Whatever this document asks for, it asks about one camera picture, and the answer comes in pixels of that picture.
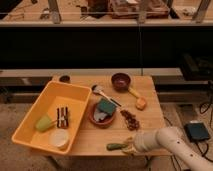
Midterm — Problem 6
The yellow orange spatula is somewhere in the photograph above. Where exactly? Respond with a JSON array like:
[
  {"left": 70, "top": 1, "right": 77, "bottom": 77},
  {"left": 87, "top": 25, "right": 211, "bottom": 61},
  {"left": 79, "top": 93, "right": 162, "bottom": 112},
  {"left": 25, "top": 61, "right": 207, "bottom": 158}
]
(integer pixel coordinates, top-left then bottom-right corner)
[{"left": 128, "top": 87, "right": 147, "bottom": 110}]

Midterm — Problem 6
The green pepper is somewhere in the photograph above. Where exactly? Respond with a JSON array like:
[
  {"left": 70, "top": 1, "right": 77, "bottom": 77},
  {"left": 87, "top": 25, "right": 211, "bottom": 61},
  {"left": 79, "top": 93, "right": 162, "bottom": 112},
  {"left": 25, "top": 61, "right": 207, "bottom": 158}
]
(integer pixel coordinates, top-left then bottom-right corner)
[{"left": 106, "top": 143, "right": 128, "bottom": 151}]

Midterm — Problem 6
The green plastic cup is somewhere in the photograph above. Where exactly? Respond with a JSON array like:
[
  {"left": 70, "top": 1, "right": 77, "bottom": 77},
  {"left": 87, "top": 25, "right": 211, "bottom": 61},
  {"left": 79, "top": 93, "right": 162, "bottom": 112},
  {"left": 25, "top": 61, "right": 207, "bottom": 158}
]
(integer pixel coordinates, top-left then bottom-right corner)
[{"left": 35, "top": 115, "right": 55, "bottom": 132}]

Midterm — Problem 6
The black floor box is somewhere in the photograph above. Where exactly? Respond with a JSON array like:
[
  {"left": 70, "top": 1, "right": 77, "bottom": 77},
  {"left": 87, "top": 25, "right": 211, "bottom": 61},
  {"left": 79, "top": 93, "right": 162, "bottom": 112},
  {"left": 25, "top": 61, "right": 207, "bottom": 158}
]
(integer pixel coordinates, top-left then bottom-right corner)
[{"left": 184, "top": 123, "right": 211, "bottom": 142}]

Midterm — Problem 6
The brown striped block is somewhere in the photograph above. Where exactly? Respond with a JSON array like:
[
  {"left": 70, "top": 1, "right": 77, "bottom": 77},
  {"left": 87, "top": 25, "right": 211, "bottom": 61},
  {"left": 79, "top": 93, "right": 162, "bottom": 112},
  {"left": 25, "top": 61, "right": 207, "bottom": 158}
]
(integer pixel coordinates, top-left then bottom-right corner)
[{"left": 57, "top": 107, "right": 69, "bottom": 129}]

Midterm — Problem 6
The wooden table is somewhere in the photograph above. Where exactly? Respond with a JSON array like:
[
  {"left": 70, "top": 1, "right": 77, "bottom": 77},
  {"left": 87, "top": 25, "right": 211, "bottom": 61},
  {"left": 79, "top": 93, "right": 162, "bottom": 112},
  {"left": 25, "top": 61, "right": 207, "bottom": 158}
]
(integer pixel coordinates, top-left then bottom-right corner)
[{"left": 30, "top": 74, "right": 175, "bottom": 157}]

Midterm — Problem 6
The brown clay bowl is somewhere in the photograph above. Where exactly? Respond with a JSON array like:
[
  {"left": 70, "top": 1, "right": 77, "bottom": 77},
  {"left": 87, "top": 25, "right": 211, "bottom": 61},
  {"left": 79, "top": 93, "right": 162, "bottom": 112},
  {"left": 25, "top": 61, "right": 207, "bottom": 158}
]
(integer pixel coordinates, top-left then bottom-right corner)
[{"left": 88, "top": 103, "right": 116, "bottom": 129}]

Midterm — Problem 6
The grey cloth piece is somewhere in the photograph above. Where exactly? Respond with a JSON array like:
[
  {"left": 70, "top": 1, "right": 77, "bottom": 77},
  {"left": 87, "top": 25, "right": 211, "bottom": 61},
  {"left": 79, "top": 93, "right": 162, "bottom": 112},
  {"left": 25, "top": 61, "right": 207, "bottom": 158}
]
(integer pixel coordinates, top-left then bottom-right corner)
[{"left": 94, "top": 109, "right": 107, "bottom": 122}]

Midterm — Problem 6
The purple bowl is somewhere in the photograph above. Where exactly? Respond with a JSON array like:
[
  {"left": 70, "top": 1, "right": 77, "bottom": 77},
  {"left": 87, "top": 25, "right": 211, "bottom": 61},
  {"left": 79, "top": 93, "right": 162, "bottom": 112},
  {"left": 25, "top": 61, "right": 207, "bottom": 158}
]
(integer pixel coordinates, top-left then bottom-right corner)
[{"left": 111, "top": 73, "right": 131, "bottom": 92}]

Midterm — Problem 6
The yellow plastic bin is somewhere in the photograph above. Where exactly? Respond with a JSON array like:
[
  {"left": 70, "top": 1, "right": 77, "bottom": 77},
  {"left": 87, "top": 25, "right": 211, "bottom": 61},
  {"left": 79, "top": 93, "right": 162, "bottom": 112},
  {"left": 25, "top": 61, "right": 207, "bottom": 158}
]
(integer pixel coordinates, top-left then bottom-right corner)
[{"left": 12, "top": 81, "right": 91, "bottom": 155}]

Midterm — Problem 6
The green sponge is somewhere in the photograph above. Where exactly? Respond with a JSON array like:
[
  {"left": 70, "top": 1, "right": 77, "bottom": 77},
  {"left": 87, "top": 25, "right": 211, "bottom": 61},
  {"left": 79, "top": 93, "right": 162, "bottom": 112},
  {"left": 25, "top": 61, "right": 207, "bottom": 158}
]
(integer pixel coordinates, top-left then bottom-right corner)
[{"left": 97, "top": 99, "right": 116, "bottom": 115}]

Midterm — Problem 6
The brown grape bunch toy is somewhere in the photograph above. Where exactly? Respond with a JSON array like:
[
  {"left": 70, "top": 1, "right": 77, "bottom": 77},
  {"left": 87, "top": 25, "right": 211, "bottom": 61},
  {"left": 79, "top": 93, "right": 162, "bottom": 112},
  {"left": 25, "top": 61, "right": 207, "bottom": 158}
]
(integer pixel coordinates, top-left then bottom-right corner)
[{"left": 120, "top": 110, "right": 140, "bottom": 131}]

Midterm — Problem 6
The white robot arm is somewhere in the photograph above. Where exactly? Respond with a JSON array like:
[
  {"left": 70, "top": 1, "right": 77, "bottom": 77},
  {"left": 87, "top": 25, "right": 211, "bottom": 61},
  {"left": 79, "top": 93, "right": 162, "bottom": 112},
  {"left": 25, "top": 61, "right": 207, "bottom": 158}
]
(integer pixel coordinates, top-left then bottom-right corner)
[{"left": 123, "top": 126, "right": 213, "bottom": 171}]

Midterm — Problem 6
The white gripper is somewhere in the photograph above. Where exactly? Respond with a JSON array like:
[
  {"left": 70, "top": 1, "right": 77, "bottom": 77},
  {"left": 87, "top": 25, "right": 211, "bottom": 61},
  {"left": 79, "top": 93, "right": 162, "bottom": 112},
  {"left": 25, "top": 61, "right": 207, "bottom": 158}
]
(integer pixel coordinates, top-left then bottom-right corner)
[{"left": 122, "top": 131, "right": 160, "bottom": 155}]

